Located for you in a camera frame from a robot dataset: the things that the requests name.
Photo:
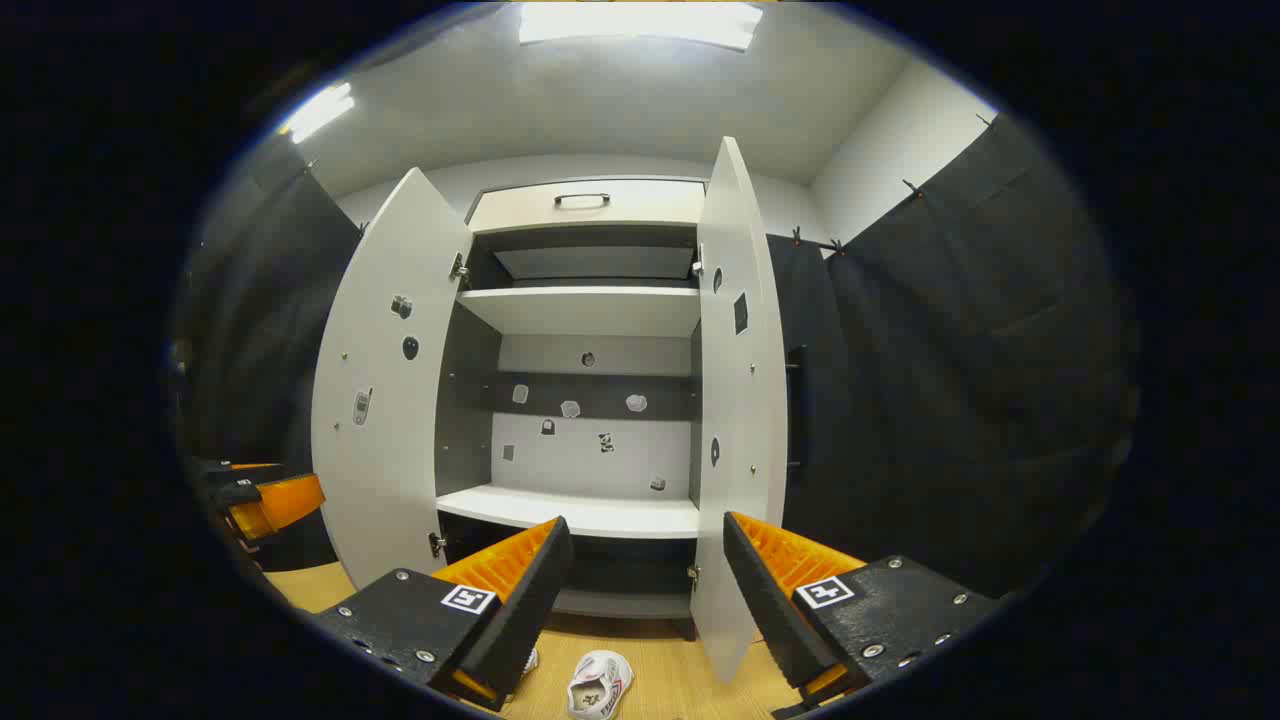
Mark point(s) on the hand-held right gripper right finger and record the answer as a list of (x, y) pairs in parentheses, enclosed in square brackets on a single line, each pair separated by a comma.
[(765, 600)]

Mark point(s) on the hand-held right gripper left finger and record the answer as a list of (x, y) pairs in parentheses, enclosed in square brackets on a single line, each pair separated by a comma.
[(520, 600)]

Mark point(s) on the white cabinet door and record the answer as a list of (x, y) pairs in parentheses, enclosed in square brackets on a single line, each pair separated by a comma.
[(385, 470), (735, 400)]

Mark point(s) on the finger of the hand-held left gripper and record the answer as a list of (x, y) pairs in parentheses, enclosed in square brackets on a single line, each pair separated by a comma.
[(240, 472), (285, 502)]

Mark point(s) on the white canvas shoe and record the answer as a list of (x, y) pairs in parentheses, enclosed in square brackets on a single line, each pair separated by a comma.
[(598, 685), (530, 662)]

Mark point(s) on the large ceiling light panel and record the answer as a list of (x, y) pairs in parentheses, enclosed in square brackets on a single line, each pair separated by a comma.
[(640, 22)]

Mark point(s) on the small ceiling light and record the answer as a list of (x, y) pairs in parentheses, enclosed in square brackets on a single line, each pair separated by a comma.
[(318, 110)]

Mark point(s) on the white cabinet drawer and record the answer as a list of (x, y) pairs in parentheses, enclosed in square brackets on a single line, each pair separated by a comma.
[(640, 205)]

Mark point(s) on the black backdrop cloth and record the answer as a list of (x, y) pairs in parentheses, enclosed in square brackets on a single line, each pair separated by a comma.
[(950, 350)]

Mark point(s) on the white shoe cabinet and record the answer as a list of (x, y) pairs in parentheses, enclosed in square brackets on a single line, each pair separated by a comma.
[(590, 460)]

